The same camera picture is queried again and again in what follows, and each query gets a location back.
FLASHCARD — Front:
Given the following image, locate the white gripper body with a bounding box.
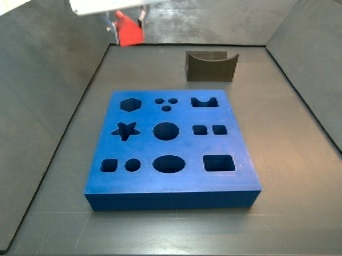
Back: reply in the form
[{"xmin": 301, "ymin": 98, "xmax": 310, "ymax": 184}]
[{"xmin": 70, "ymin": 0, "xmax": 167, "ymax": 16}]

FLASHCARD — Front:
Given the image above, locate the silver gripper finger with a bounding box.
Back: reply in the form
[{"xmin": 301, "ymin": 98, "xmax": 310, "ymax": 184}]
[
  {"xmin": 138, "ymin": 5, "xmax": 150, "ymax": 29},
  {"xmin": 102, "ymin": 11, "xmax": 119, "ymax": 45}
]

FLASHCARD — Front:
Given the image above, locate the red three prong object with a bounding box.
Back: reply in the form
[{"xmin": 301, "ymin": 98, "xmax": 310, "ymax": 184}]
[{"xmin": 115, "ymin": 11, "xmax": 144, "ymax": 47}]

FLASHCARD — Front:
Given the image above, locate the black curved fixture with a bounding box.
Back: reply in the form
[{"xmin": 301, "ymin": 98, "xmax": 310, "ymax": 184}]
[{"xmin": 186, "ymin": 51, "xmax": 239, "ymax": 82}]

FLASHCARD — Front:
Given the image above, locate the blue foam shape block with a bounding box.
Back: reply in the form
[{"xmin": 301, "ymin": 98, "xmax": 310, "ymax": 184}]
[{"xmin": 84, "ymin": 90, "xmax": 262, "ymax": 211}]

